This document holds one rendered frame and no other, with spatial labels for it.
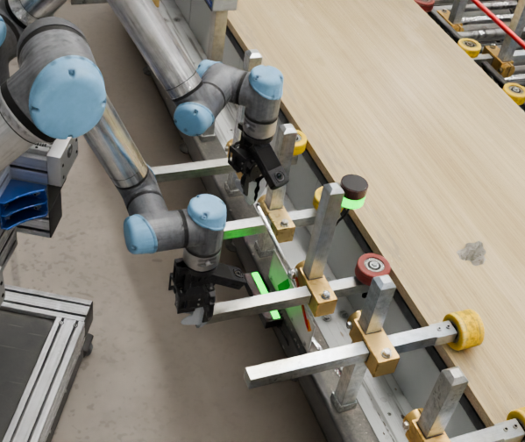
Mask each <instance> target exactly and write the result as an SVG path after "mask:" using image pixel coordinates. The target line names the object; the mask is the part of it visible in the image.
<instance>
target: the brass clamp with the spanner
mask: <svg viewBox="0 0 525 442"><path fill-rule="evenodd" d="M304 263H305V260H303V261H301V262H299V263H298V264H297V265H296V266H295V268H296V269H297V271H298V282H299V286H300V287H303V286H307V288H308V289H309V292H310V294H311V297H310V301H309V303H308V306H309V308H310V309H311V311H312V313H313V315H314V317H320V316H324V315H329V314H333V313H334V310H335V308H336V305H337V297H336V295H335V293H334V292H333V290H332V288H331V286H330V285H329V283H328V281H327V280H326V278H325V276H324V274H323V277H320V278H315V279H310V280H309V278H308V277H307V276H306V274H305V272H304V270H303V267H304ZM324 290H328V291H329V292H330V299H329V300H324V299H322V297H321V294H322V293H323V292H324Z"/></svg>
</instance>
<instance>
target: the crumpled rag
mask: <svg viewBox="0 0 525 442"><path fill-rule="evenodd" d="M457 254H458V255H459V259H461V260H469V261H470V262H471V263H472V264H473V266H479V265H481V264H482V265H483V264H484V262H485V261H486V258H485V256H484V254H486V250H485V249H484V246H483V243H482V242H481V241H477V242H475V243H467V244H465V248H464V249H461V250H458V251H457Z"/></svg>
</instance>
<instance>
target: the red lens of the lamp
mask: <svg viewBox="0 0 525 442"><path fill-rule="evenodd" d="M345 176H346V175H345ZM343 179H344V176H343V177H342V179H341V182H340V186H341V188H342V189H343V191H344V197H346V198H348V199H351V200H360V199H363V198H364V197H365V196H366V192H367V190H368V182H367V180H365V181H366V183H367V187H366V189H365V190H362V191H359V192H357V191H352V190H349V189H347V188H346V187H345V186H344V185H343V184H342V182H343ZM364 179H365V178H364Z"/></svg>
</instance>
